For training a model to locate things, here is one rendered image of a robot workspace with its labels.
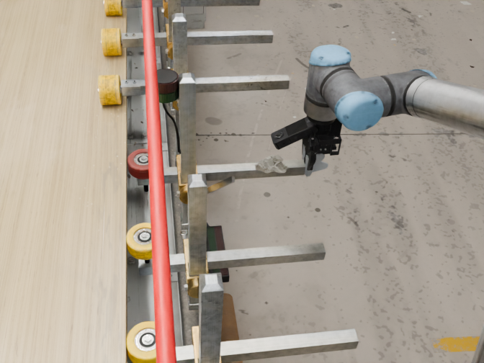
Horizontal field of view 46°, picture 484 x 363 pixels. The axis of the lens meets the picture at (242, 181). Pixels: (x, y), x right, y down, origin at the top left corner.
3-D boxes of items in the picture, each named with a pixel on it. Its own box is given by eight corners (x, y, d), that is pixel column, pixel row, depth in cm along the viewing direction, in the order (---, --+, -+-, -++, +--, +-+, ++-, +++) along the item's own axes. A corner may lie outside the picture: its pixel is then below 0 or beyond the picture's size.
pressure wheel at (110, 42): (119, 23, 169) (120, 47, 167) (121, 36, 177) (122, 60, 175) (99, 23, 168) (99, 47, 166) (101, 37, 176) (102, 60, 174)
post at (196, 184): (203, 310, 141) (205, 170, 108) (204, 323, 139) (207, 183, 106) (189, 312, 141) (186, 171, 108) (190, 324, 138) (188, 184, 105)
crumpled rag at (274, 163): (284, 155, 150) (285, 148, 149) (289, 173, 146) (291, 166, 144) (251, 157, 149) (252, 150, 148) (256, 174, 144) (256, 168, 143)
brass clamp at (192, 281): (206, 250, 136) (207, 236, 133) (212, 297, 127) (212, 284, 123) (181, 252, 136) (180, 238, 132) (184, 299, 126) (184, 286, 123)
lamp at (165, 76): (180, 144, 137) (178, 68, 122) (181, 160, 133) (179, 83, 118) (155, 145, 136) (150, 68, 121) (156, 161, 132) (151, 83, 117)
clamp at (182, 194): (195, 167, 151) (195, 153, 148) (199, 204, 142) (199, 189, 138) (174, 168, 150) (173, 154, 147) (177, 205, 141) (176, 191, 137)
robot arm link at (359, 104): (398, 93, 116) (369, 62, 125) (348, 102, 113) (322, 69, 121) (388, 129, 123) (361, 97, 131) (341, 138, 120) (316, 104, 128)
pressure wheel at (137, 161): (160, 178, 151) (159, 145, 143) (162, 200, 145) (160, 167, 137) (130, 180, 150) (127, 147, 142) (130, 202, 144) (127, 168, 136)
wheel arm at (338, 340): (351, 337, 118) (354, 325, 115) (355, 351, 116) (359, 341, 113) (140, 359, 112) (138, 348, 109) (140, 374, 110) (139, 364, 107)
